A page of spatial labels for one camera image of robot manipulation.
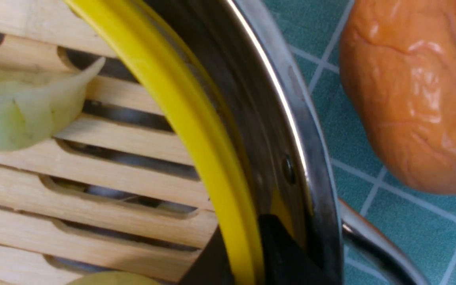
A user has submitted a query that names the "yellow-rimmed bamboo steamer basket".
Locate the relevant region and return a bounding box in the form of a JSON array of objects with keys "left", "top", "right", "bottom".
[{"left": 0, "top": 0, "right": 266, "bottom": 285}]

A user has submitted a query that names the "pale green bun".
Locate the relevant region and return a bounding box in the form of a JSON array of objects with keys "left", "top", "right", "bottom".
[{"left": 68, "top": 271, "right": 160, "bottom": 285}]

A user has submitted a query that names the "stainless steel two-handled pot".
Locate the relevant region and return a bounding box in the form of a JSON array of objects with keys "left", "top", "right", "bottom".
[{"left": 146, "top": 0, "right": 429, "bottom": 285}]

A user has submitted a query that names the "green checkered tablecloth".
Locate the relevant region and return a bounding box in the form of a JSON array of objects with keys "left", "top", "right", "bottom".
[{"left": 265, "top": 0, "right": 456, "bottom": 285}]

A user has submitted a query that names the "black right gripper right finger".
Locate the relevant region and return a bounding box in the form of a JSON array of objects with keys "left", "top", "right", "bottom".
[{"left": 258, "top": 214, "right": 334, "bottom": 285}]

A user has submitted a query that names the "green dumpling right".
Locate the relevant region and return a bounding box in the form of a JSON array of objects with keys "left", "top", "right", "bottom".
[{"left": 0, "top": 57, "right": 106, "bottom": 151}]

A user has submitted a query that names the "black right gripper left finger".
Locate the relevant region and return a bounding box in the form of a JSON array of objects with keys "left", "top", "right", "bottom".
[{"left": 179, "top": 228, "right": 235, "bottom": 285}]

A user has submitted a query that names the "brown toy walnut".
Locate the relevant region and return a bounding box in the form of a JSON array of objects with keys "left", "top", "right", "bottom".
[{"left": 340, "top": 0, "right": 456, "bottom": 195}]

